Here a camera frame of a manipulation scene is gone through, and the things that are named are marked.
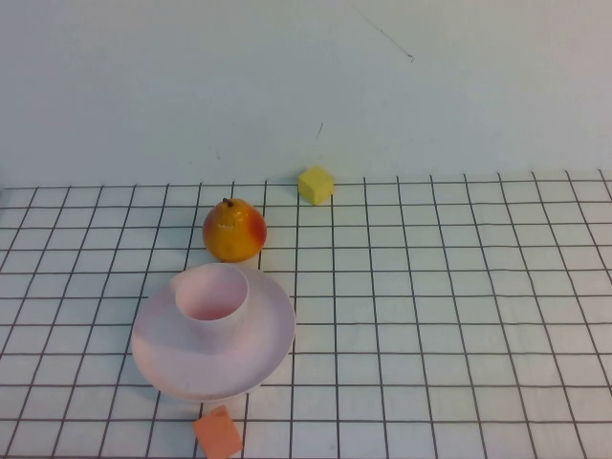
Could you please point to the pale pink plastic cup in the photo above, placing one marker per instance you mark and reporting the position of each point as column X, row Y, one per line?
column 212, row 299

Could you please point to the pale pink round plate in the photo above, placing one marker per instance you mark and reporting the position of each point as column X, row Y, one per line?
column 215, row 368

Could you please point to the yellow foam cube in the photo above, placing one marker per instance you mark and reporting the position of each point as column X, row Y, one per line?
column 315, row 185

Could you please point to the yellow red toy pear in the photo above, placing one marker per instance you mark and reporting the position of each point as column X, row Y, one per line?
column 233, row 234

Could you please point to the orange foam block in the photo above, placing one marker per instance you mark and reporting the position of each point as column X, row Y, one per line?
column 217, row 436

